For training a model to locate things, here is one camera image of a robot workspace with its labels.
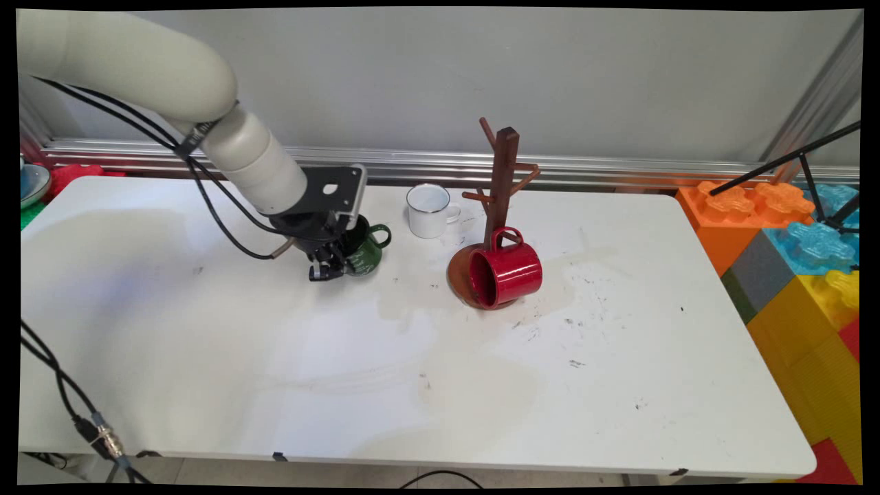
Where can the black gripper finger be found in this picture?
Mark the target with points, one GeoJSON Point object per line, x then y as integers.
{"type": "Point", "coordinates": [343, 249]}
{"type": "Point", "coordinates": [323, 273]}

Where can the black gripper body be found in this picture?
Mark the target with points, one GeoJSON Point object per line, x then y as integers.
{"type": "Point", "coordinates": [309, 230]}

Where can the green mug with white print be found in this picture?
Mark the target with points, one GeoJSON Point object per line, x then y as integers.
{"type": "Point", "coordinates": [368, 258]}

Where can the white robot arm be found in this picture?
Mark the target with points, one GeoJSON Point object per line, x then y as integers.
{"type": "Point", "coordinates": [137, 69]}

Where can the white enamel mug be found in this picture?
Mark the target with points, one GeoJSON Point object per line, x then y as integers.
{"type": "Point", "coordinates": [427, 223]}

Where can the red mug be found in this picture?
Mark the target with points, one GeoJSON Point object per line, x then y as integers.
{"type": "Point", "coordinates": [515, 275]}

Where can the brown wooden mug tree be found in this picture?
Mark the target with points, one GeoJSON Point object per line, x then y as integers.
{"type": "Point", "coordinates": [505, 158]}

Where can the red giant building block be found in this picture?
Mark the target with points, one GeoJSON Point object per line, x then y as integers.
{"type": "Point", "coordinates": [828, 467]}
{"type": "Point", "coordinates": [851, 340]}
{"type": "Point", "coordinates": [69, 175]}

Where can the grey bowl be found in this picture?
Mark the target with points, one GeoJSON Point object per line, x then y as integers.
{"type": "Point", "coordinates": [34, 185]}

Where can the green giant building block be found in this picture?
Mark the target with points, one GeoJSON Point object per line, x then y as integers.
{"type": "Point", "coordinates": [29, 216]}

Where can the orange giant building block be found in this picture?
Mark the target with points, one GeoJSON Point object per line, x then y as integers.
{"type": "Point", "coordinates": [715, 234]}

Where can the black tripod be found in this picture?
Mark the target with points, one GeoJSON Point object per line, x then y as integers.
{"type": "Point", "coordinates": [756, 170]}

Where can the grey giant building block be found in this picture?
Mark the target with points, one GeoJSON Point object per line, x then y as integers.
{"type": "Point", "coordinates": [763, 275]}

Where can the blue giant building block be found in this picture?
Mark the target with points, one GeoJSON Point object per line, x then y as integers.
{"type": "Point", "coordinates": [811, 247]}

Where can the yellow giant building block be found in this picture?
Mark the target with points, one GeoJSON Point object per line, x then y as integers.
{"type": "Point", "coordinates": [804, 357]}

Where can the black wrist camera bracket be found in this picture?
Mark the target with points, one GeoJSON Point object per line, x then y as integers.
{"type": "Point", "coordinates": [313, 182]}

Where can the aluminium wall rail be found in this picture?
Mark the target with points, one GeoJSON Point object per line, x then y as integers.
{"type": "Point", "coordinates": [619, 168]}

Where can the aluminium frame post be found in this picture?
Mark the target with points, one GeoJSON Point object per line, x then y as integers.
{"type": "Point", "coordinates": [825, 96]}

